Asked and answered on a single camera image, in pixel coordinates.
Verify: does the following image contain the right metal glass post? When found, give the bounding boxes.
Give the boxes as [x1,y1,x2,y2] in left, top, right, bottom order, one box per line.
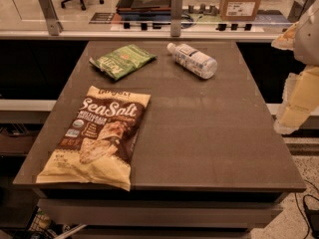
[288,0,316,22]

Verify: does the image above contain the clear plastic water bottle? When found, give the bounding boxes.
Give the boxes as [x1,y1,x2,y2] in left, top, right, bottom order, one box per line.
[166,43,217,80]

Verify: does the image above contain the middle metal glass post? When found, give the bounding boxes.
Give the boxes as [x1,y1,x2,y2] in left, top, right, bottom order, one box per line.
[170,0,182,37]

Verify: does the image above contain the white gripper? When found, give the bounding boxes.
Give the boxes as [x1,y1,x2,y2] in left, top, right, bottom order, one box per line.
[271,0,319,134]

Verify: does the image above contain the cardboard box with label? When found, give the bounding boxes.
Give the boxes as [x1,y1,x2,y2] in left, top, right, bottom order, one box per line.
[219,0,261,21]

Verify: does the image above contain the black floor cable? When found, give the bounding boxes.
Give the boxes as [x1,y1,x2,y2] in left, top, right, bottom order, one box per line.
[294,179,319,239]

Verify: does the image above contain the metal glass post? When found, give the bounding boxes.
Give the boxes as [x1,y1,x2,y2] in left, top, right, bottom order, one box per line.
[170,0,182,37]
[288,0,316,22]
[38,0,63,36]

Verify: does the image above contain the left metal glass post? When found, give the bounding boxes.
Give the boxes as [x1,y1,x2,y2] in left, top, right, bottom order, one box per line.
[38,0,63,36]

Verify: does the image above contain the green snack bag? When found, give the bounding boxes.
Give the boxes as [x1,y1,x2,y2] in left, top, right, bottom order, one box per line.
[89,44,157,81]

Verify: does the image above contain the dark tray on cart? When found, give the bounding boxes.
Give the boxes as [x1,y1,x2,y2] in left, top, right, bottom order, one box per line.
[116,0,180,16]

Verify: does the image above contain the sea salt chips bag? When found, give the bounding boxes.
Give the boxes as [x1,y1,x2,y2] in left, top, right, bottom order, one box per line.
[36,86,151,190]

